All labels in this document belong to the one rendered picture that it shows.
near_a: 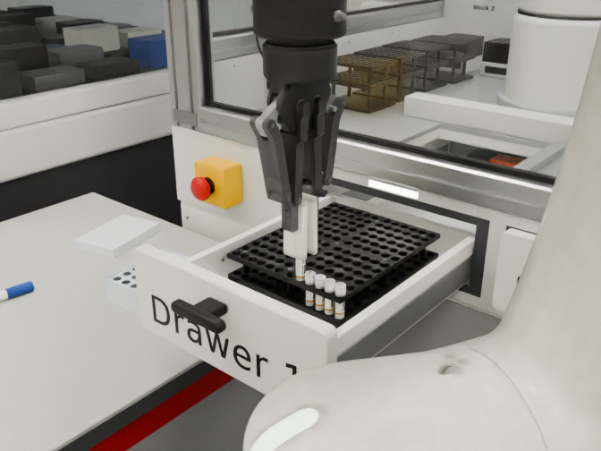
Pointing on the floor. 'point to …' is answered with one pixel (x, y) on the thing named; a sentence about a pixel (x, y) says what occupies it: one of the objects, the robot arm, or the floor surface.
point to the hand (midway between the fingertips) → (300, 225)
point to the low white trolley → (100, 348)
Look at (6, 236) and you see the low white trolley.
